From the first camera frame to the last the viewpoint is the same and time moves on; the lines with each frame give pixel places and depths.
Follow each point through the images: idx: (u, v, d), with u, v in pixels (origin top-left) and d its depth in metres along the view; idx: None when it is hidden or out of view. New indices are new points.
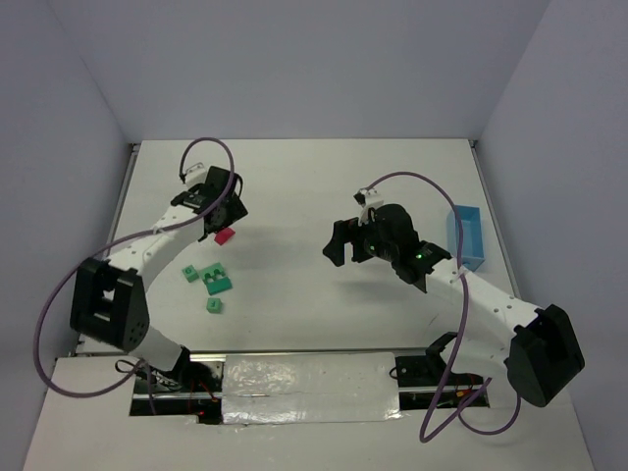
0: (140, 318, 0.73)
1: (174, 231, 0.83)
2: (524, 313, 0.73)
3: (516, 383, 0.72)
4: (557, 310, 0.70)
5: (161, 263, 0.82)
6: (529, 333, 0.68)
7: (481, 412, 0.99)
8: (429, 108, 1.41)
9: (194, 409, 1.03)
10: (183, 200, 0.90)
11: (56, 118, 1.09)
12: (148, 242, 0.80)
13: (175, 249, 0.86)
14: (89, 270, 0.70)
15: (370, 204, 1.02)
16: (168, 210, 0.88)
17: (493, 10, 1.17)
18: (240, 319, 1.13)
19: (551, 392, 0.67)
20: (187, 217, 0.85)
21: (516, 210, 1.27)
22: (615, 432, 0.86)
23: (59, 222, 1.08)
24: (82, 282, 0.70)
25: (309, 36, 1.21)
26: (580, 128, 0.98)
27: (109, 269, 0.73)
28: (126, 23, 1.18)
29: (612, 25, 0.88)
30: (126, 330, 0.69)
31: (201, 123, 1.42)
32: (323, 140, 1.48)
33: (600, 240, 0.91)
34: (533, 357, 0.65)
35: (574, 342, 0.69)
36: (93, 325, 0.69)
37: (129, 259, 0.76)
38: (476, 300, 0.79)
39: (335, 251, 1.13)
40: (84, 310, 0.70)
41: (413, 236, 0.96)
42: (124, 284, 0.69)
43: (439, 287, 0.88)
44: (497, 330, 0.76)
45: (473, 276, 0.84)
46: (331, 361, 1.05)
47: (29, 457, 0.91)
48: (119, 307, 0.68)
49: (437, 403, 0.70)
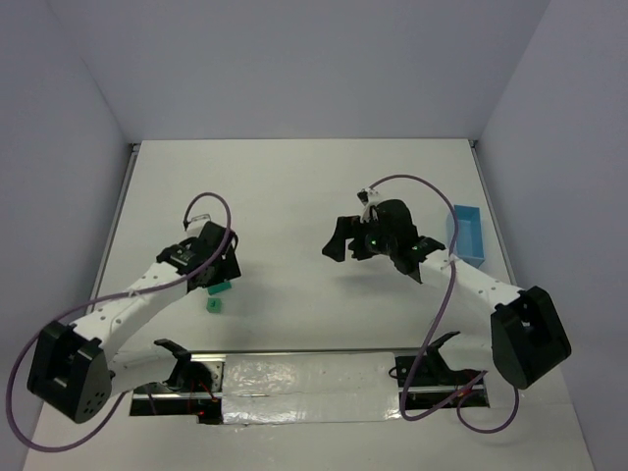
0: (100, 388, 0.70)
1: (150, 294, 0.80)
2: (506, 293, 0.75)
3: (501, 365, 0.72)
4: (539, 291, 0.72)
5: (131, 328, 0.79)
6: (508, 310, 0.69)
7: (480, 412, 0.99)
8: (429, 108, 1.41)
9: (193, 409, 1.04)
10: (169, 258, 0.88)
11: (56, 118, 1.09)
12: (120, 307, 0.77)
13: (150, 312, 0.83)
14: (51, 337, 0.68)
15: (372, 202, 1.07)
16: (150, 270, 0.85)
17: (493, 9, 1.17)
18: (240, 319, 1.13)
19: (533, 374, 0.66)
20: (169, 281, 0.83)
21: (515, 210, 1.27)
22: (614, 432, 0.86)
23: (58, 223, 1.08)
24: (43, 347, 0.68)
25: (309, 36, 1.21)
26: (580, 128, 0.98)
27: (74, 336, 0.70)
28: (126, 24, 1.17)
29: (612, 25, 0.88)
30: (80, 401, 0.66)
31: (201, 123, 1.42)
32: (323, 140, 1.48)
33: (599, 240, 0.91)
34: (511, 334, 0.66)
35: (556, 323, 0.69)
36: (50, 391, 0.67)
37: (96, 326, 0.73)
38: (462, 284, 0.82)
39: (335, 248, 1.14)
40: (43, 375, 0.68)
41: (412, 230, 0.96)
42: (81, 357, 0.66)
43: (429, 274, 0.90)
44: (483, 310, 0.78)
45: (462, 261, 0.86)
46: (331, 361, 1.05)
47: (29, 457, 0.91)
48: (74, 379, 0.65)
49: (412, 379, 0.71)
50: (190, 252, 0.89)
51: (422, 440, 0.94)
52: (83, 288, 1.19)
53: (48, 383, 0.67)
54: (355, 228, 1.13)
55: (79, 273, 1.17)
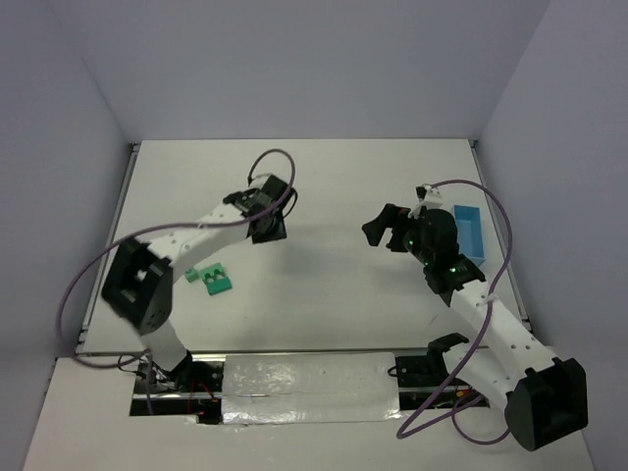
0: (161, 304, 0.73)
1: (217, 229, 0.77)
2: (541, 360, 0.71)
3: (512, 421, 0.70)
4: (575, 366, 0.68)
5: (196, 257, 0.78)
6: (539, 378, 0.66)
7: (483, 423, 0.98)
8: (430, 108, 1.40)
9: (193, 409, 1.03)
10: (235, 200, 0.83)
11: (56, 118, 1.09)
12: (190, 234, 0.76)
13: (217, 245, 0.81)
14: (130, 247, 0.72)
15: (426, 201, 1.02)
16: (218, 206, 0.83)
17: (494, 10, 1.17)
18: (240, 319, 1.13)
19: (543, 442, 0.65)
20: (234, 219, 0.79)
21: (516, 210, 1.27)
22: (615, 434, 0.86)
23: (58, 224, 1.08)
24: (120, 258, 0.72)
25: (310, 36, 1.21)
26: (581, 128, 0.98)
27: (146, 252, 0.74)
28: (125, 23, 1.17)
29: (613, 26, 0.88)
30: (145, 311, 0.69)
31: (202, 123, 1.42)
32: (323, 140, 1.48)
33: (600, 241, 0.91)
34: (535, 401, 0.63)
35: (581, 398, 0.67)
36: (117, 298, 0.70)
37: (168, 246, 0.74)
38: (495, 330, 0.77)
39: (374, 232, 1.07)
40: (115, 284, 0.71)
41: (452, 247, 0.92)
42: (155, 270, 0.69)
43: (462, 304, 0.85)
44: (509, 365, 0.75)
45: (501, 304, 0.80)
46: (331, 361, 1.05)
47: (29, 456, 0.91)
48: (144, 290, 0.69)
49: (429, 403, 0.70)
50: (254, 200, 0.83)
51: (423, 442, 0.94)
52: (82, 289, 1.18)
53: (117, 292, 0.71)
54: (400, 221, 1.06)
55: (79, 273, 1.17)
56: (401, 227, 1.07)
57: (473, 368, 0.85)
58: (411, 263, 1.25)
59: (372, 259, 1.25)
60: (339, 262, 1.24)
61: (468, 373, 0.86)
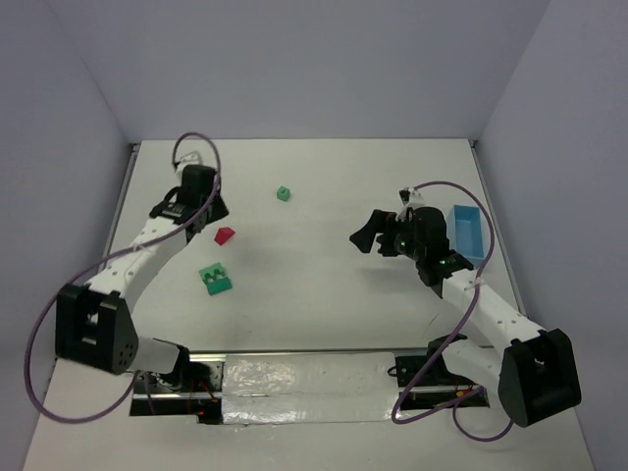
0: (128, 340, 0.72)
1: (154, 245, 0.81)
2: (525, 332, 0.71)
3: (505, 398, 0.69)
4: (563, 339, 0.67)
5: (143, 281, 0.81)
6: (524, 346, 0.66)
7: (482, 420, 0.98)
8: (429, 108, 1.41)
9: (193, 409, 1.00)
10: (162, 213, 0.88)
11: (56, 119, 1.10)
12: (130, 261, 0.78)
13: (160, 262, 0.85)
14: (69, 296, 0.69)
15: (411, 203, 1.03)
16: (147, 222, 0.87)
17: (493, 10, 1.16)
18: (240, 319, 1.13)
19: (536, 415, 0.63)
20: (168, 231, 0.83)
21: (515, 210, 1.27)
22: (617, 434, 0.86)
23: (58, 224, 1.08)
24: (67, 310, 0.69)
25: (309, 37, 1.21)
26: (581, 126, 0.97)
27: (89, 294, 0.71)
28: (125, 25, 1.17)
29: (612, 26, 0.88)
30: (115, 353, 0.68)
31: (201, 123, 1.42)
32: (323, 140, 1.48)
33: (600, 240, 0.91)
34: (521, 370, 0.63)
35: (571, 372, 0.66)
36: (79, 353, 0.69)
37: (110, 280, 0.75)
38: (483, 309, 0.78)
39: (363, 237, 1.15)
40: (73, 338, 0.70)
41: (444, 242, 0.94)
42: (106, 307, 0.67)
43: (452, 291, 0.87)
44: (497, 342, 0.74)
45: (490, 287, 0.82)
46: (331, 361, 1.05)
47: (30, 456, 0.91)
48: (104, 333, 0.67)
49: (415, 382, 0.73)
50: (181, 205, 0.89)
51: (422, 440, 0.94)
52: None
53: (78, 344, 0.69)
54: (389, 225, 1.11)
55: (78, 273, 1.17)
56: (390, 232, 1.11)
57: (469, 358, 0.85)
58: (411, 263, 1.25)
59: (372, 258, 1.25)
60: (339, 262, 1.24)
61: (465, 363, 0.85)
